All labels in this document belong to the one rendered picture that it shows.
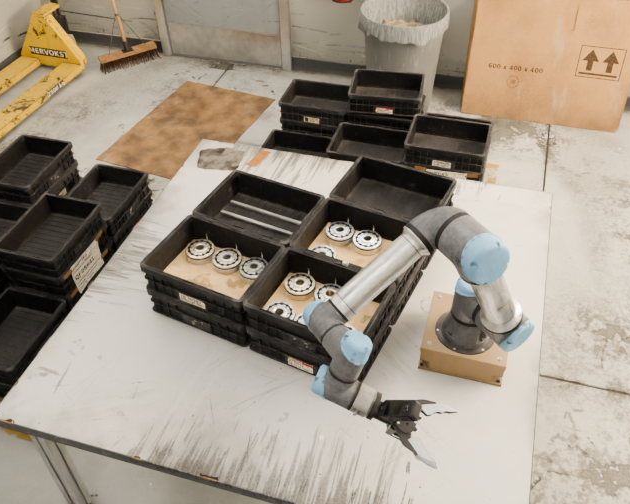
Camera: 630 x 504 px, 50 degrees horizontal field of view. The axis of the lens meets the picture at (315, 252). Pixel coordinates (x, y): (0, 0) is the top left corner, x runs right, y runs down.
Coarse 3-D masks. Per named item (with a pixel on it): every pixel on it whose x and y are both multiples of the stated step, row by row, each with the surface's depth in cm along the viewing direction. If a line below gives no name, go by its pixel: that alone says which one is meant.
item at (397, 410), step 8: (392, 400) 161; (400, 400) 159; (408, 400) 157; (384, 408) 162; (392, 408) 160; (400, 408) 157; (408, 408) 155; (416, 408) 154; (384, 416) 160; (392, 416) 158; (400, 416) 156; (408, 416) 154; (416, 416) 154
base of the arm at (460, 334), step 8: (448, 312) 212; (448, 320) 209; (456, 320) 205; (448, 328) 209; (456, 328) 206; (464, 328) 204; (472, 328) 204; (448, 336) 209; (456, 336) 207; (464, 336) 205; (472, 336) 205; (480, 336) 208; (456, 344) 208; (464, 344) 206; (472, 344) 206; (480, 344) 207
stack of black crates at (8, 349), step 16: (0, 304) 289; (16, 304) 299; (32, 304) 295; (48, 304) 291; (64, 304) 286; (0, 320) 291; (16, 320) 293; (32, 320) 293; (48, 320) 279; (0, 336) 286; (16, 336) 286; (32, 336) 286; (48, 336) 280; (0, 352) 280; (16, 352) 280; (32, 352) 272; (0, 368) 261; (16, 368) 262; (0, 384) 269
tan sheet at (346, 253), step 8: (328, 224) 249; (320, 232) 246; (320, 240) 243; (384, 240) 242; (336, 248) 239; (344, 248) 239; (352, 248) 239; (384, 248) 239; (344, 256) 236; (352, 256) 236; (360, 256) 236; (368, 256) 236; (360, 264) 233
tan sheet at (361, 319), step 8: (280, 288) 225; (272, 296) 223; (280, 296) 222; (312, 296) 222; (296, 304) 220; (304, 304) 220; (368, 304) 219; (376, 304) 219; (296, 312) 217; (360, 312) 216; (368, 312) 216; (352, 320) 214; (360, 320) 214; (368, 320) 214; (360, 328) 211
